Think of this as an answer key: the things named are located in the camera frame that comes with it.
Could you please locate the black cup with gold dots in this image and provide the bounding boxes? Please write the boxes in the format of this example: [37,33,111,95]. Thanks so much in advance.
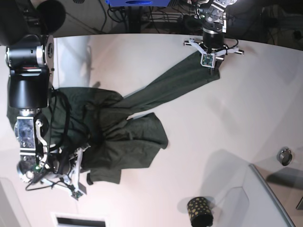
[187,197,214,227]

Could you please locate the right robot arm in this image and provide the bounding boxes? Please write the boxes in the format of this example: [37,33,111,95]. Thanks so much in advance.
[0,0,89,199]

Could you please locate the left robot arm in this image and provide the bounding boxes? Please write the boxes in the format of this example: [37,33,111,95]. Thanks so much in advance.
[184,0,244,75]

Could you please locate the blue plastic box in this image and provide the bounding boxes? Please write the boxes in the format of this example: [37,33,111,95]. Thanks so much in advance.
[105,0,170,7]

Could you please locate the black round stool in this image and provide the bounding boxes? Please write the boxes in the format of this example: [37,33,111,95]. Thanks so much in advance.
[36,0,66,34]

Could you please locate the white rectangular table slot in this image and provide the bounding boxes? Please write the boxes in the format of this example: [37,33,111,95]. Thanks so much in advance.
[51,212,110,227]

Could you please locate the round metal table grommet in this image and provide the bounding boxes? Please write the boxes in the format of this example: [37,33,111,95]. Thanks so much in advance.
[276,147,293,166]

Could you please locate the dark green t-shirt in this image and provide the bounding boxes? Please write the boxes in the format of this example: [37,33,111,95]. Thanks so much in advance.
[6,51,221,186]

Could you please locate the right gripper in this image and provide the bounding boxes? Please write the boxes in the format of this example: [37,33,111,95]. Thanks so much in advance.
[41,144,93,195]

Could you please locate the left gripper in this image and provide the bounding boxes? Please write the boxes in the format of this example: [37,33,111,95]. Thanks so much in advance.
[183,28,244,76]

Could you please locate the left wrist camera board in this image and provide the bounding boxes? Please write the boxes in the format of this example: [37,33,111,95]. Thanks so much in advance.
[200,53,215,68]

